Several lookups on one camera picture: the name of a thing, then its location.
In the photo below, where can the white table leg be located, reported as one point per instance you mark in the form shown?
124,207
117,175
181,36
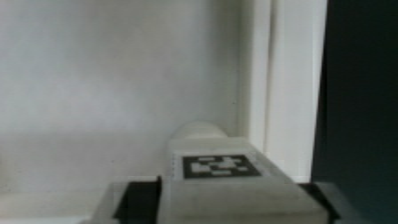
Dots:
224,186

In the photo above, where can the white L-shaped fence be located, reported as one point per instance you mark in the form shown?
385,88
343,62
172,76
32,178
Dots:
296,34

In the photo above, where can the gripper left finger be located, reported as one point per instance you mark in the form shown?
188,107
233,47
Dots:
129,202

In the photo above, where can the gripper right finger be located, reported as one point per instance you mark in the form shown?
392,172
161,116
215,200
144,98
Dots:
328,196

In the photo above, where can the white square table top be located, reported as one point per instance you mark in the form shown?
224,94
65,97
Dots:
117,68

